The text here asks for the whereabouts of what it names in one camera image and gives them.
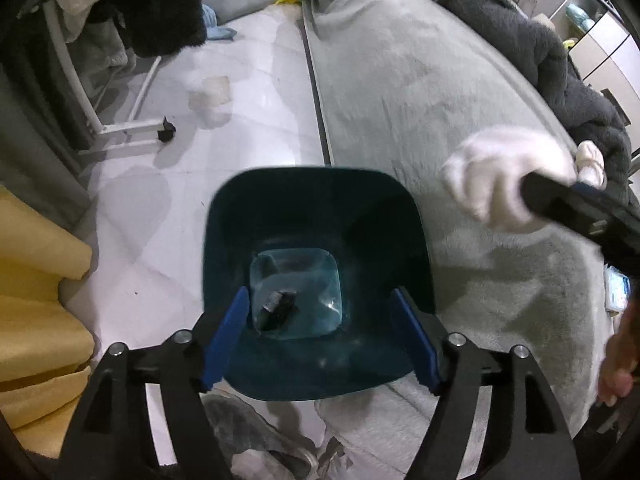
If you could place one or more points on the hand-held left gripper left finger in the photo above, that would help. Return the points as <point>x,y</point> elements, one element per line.
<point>227,340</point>

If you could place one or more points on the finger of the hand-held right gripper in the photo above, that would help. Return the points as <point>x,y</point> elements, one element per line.
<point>615,207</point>
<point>560,200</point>

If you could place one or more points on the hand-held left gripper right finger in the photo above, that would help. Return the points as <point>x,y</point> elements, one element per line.
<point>415,340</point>

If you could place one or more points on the large white tissue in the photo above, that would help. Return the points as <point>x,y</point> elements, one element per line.
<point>490,175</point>

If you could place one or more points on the dark teal plastic trash bin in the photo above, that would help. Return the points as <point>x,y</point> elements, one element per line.
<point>310,210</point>

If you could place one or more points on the person's right hand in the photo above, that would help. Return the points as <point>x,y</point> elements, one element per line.
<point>620,360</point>

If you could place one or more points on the small white crumpled tissue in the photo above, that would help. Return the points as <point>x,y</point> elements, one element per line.
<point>590,162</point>

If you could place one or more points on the small black object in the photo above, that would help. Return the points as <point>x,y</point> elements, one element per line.
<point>275,305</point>

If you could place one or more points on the tissue pack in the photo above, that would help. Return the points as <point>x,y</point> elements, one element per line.
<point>615,290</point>

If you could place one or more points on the grey slipper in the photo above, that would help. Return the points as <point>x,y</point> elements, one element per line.
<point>250,430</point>

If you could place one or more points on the white cabinet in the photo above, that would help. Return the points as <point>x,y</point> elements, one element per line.
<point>600,50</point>

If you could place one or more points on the dark grey fleece blanket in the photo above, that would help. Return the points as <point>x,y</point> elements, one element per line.
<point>525,45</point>

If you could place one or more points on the grey plush bed cover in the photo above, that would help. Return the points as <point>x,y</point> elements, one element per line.
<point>400,110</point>

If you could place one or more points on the teal item on shelf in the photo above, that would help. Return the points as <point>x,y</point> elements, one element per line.
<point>580,14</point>

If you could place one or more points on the yellow curtain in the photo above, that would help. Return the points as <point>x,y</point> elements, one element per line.
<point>35,310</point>

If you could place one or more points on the white clothes rack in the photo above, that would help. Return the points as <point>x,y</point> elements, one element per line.
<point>125,127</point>

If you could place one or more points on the grey curtain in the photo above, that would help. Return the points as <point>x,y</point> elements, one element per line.
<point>30,135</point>

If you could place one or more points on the light blue cloth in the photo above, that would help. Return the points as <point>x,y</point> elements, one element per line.
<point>220,30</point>

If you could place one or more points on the grey knitted sweater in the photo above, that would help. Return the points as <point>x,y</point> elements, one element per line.
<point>105,45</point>

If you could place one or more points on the grey pillow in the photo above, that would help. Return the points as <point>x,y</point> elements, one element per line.
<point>240,2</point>

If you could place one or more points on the black hanging garment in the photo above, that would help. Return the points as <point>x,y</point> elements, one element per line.
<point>155,5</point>

